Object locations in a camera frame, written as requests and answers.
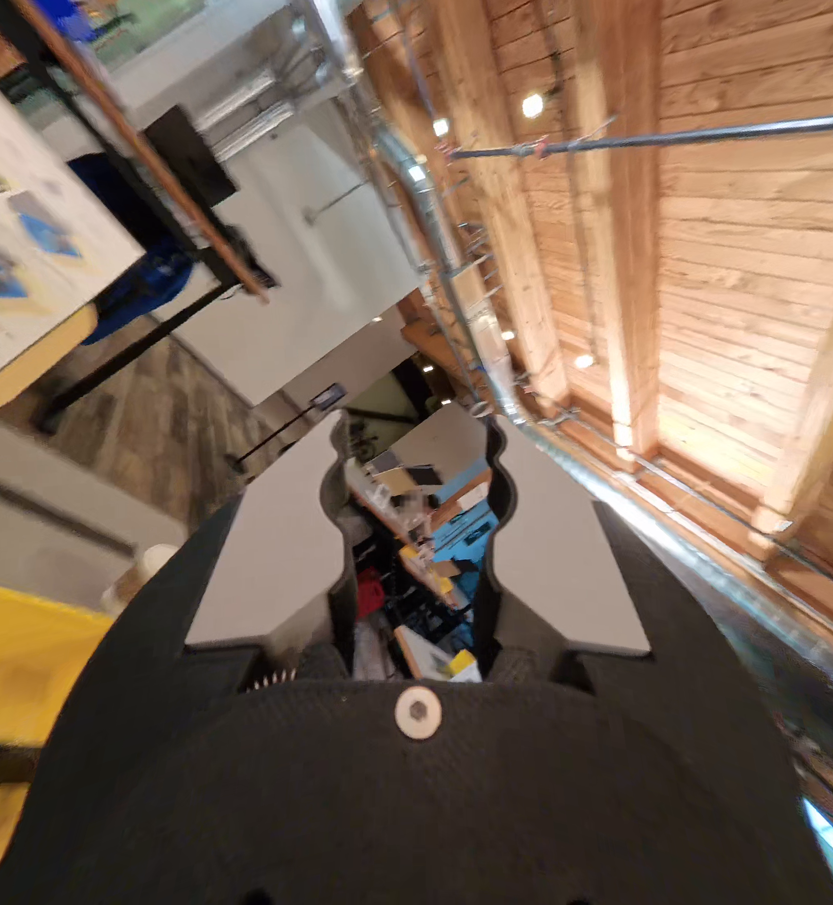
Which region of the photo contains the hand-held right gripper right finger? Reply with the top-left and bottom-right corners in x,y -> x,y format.
475,416 -> 652,674

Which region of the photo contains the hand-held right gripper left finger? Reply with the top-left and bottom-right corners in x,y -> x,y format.
185,410 -> 359,667

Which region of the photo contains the large yellow bin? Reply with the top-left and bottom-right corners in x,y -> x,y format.
0,576 -> 118,905

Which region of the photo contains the paper coffee cup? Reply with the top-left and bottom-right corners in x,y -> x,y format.
101,543 -> 180,617

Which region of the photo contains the wooden top desk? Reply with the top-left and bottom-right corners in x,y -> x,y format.
0,0 -> 279,434

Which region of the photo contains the black monitor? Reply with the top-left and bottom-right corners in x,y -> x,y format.
144,106 -> 238,207

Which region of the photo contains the metal ceiling pipe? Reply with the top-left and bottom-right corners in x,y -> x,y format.
450,112 -> 833,162

